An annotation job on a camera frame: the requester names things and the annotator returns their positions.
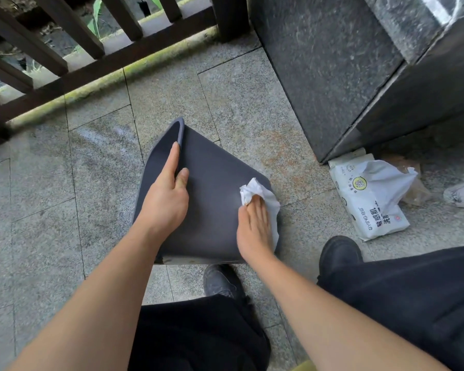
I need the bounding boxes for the white wet wipes packet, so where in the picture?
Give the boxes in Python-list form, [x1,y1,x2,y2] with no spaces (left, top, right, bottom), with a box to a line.
[329,154,419,242]

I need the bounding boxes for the small white packet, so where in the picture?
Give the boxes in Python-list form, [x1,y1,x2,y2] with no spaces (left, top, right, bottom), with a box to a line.
[328,148,368,169]

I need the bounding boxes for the person's right hand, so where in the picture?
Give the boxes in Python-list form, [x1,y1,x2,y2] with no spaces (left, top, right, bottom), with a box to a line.
[237,195,275,264]

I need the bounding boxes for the person's black left shoe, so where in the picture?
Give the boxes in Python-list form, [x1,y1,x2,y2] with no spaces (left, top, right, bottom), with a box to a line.
[203,264,247,300]

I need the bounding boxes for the white wet wipe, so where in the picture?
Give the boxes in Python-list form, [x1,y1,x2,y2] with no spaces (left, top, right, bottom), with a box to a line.
[239,178,281,252]

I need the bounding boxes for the dark wooden railing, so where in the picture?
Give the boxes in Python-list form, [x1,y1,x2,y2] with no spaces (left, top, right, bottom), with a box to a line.
[0,0,250,152]

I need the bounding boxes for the person's black shoe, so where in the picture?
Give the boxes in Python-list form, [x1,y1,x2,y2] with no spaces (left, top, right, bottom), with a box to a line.
[203,264,247,300]
[317,235,364,283]

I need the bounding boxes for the person's black right shoe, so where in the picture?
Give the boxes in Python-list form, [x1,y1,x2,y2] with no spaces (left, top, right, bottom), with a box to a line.
[317,235,364,283]

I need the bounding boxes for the person's right forearm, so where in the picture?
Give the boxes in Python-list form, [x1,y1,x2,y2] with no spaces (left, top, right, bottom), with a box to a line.
[251,253,451,371]

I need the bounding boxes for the green plant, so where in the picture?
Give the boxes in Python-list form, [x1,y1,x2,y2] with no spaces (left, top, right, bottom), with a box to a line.
[86,0,106,37]

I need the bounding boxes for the person's left forearm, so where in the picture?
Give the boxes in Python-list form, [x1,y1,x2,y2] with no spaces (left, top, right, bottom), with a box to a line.
[7,223,168,371]

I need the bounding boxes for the person's left hand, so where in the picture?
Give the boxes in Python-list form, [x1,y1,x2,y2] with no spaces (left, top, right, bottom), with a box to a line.
[133,142,189,238]

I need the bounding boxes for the dark granite pillar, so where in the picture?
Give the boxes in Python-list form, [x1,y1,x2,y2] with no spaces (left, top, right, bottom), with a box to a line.
[247,0,464,165]

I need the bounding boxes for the person's black trousers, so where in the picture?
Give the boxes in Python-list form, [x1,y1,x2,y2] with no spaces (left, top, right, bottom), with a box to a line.
[128,245,464,371]

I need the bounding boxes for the brown crumpled plastic bag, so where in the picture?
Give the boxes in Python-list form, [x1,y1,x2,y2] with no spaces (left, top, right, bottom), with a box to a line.
[383,154,432,207]

